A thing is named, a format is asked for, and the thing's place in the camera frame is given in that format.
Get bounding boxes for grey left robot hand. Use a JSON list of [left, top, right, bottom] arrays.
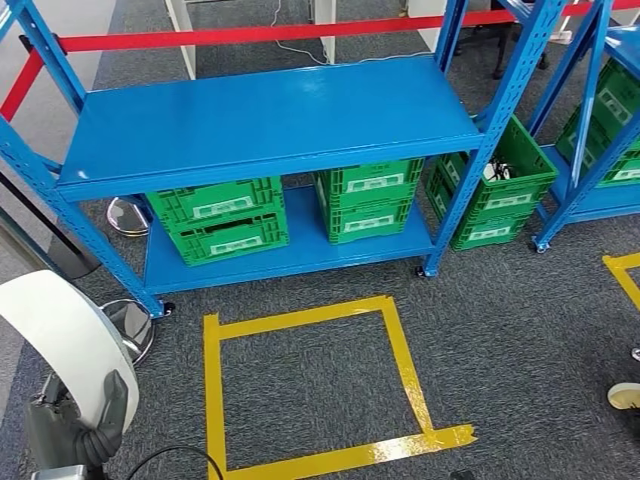
[[25, 369, 130, 472]]

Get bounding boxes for white curved plastic part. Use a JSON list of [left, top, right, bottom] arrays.
[[0, 269, 140, 435]]

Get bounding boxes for blue metal shelf rack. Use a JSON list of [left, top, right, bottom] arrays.
[[500, 0, 640, 254], [0, 0, 571, 319]]

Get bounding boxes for red barrier belt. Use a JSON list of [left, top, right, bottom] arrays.
[[0, 51, 45, 123], [22, 0, 640, 54]]

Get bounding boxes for white office desk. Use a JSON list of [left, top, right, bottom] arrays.
[[407, 0, 448, 18], [165, 0, 337, 81]]

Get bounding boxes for black office chair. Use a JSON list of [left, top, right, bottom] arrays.
[[457, 6, 549, 81]]

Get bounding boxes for chrome stanchion post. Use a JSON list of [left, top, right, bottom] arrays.
[[106, 196, 152, 238], [0, 205, 155, 367]]

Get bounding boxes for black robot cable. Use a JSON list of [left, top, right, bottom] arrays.
[[125, 445, 223, 480]]

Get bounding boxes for white floor cable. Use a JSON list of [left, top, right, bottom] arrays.
[[357, 49, 435, 66], [269, 0, 331, 68]]

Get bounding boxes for black white cable bundle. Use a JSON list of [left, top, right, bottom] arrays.
[[481, 157, 512, 185]]

